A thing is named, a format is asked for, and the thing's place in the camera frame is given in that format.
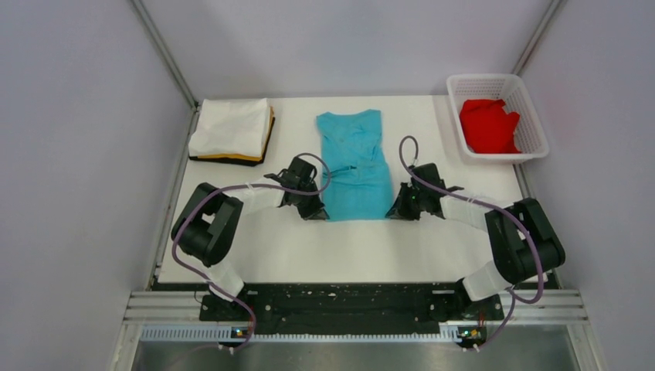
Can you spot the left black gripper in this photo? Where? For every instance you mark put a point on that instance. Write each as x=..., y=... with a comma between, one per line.
x=316, y=211

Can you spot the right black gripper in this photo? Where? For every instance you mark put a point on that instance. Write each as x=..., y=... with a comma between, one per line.
x=399, y=210

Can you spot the teal t shirt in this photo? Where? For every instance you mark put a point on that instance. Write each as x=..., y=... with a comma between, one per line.
x=360, y=182

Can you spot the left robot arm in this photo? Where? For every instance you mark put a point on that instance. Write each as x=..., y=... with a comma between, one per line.
x=205, y=229

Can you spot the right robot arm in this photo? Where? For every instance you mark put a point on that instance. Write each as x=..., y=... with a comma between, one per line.
x=523, y=243

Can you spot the red t shirt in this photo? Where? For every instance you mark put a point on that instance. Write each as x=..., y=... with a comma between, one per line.
x=488, y=128

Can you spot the white plastic basket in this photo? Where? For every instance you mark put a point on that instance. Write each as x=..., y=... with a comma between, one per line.
x=528, y=136

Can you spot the folded white t shirt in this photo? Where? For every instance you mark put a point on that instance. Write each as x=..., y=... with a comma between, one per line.
x=231, y=127

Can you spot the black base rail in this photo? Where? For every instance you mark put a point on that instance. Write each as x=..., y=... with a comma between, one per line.
x=351, y=309

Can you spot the white slotted cable duct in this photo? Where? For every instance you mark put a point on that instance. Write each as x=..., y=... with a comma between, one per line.
x=234, y=334

